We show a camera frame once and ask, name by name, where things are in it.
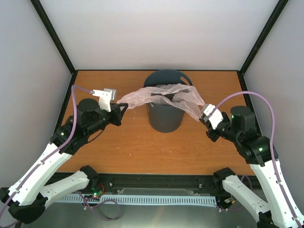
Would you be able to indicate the black left frame post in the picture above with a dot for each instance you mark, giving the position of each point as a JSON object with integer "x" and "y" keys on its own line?
{"x": 53, "y": 34}

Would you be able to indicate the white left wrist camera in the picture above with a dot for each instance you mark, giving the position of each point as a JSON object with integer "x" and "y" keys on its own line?
{"x": 106, "y": 96}

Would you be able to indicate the black frame post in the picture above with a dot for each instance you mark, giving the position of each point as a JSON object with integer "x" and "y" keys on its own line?
{"x": 53, "y": 34}
{"x": 274, "y": 16}

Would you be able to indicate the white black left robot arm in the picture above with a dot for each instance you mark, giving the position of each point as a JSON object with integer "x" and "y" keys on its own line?
{"x": 29, "y": 197}

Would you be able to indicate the black right frame post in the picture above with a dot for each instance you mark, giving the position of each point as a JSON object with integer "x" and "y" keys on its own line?
{"x": 274, "y": 16}

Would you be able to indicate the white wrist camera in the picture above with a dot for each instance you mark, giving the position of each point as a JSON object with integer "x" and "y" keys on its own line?
{"x": 211, "y": 117}
{"x": 106, "y": 96}

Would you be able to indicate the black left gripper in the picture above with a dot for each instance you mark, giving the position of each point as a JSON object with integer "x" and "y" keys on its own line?
{"x": 118, "y": 114}

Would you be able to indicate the small green-lit circuit board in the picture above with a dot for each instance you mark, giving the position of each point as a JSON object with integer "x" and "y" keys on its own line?
{"x": 96, "y": 194}

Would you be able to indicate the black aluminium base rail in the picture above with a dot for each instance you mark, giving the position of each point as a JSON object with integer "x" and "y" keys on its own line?
{"x": 114, "y": 183}

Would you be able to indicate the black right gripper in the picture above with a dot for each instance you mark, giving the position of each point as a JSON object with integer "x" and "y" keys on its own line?
{"x": 213, "y": 136}

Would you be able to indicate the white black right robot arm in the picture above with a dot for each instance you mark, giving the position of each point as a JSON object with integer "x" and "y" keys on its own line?
{"x": 279, "y": 209}

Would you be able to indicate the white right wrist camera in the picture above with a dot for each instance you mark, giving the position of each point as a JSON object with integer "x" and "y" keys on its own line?
{"x": 211, "y": 117}

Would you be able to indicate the pink plastic trash bag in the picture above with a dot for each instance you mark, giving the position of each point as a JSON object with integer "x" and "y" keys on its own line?
{"x": 184, "y": 97}

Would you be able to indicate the light blue slotted cable duct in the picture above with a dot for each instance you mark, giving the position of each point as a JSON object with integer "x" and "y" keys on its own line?
{"x": 137, "y": 200}

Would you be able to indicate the dark grey trash bin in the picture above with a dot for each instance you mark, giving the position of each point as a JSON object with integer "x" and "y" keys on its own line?
{"x": 165, "y": 118}

